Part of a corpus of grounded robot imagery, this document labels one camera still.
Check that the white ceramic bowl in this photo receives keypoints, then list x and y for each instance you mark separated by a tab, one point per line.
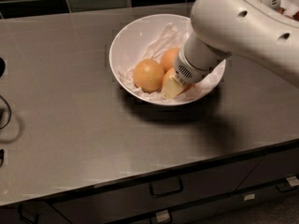
132	40

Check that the white crumpled paper napkin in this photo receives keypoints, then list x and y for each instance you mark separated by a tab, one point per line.
169	37

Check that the dark drawer front middle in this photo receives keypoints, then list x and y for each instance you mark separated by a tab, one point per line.
136	200

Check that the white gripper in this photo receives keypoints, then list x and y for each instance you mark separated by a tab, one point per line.
188	70

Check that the dark drawer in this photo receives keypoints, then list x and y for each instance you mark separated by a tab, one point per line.
274	166
136	200

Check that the white drawer label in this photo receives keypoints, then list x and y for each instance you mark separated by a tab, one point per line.
163	217

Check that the dark drawer front right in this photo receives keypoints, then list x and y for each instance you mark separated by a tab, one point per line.
274	166

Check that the red chopped food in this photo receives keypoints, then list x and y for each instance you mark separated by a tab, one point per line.
291	12

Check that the orange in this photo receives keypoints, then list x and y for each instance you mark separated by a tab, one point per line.
168	58
148	75
172	72

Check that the white label right drawer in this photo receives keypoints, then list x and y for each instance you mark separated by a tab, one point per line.
293	181

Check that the black drawer handle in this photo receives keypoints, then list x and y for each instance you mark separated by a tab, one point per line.
284	187
166	187

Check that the black drawer handle middle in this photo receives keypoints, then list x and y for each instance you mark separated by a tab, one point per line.
166	187

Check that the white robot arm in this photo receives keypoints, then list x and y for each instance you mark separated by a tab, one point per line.
253	29

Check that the white label lower middle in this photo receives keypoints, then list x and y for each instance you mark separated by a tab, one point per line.
249	197

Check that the black drawer handle right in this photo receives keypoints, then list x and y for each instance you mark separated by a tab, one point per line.
284	187

